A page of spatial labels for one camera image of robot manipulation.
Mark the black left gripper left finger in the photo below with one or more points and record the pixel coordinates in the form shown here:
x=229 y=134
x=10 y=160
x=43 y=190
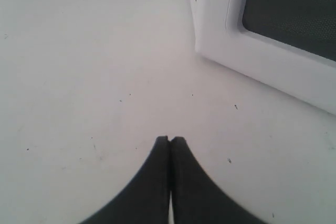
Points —
x=146 y=198

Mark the white microwave oven body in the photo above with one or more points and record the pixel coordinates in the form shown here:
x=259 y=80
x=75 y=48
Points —
x=209 y=20

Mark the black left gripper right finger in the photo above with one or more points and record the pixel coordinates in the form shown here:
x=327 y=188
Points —
x=195 y=197

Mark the white microwave door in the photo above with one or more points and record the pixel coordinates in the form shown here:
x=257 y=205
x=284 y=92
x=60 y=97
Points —
x=301 y=74

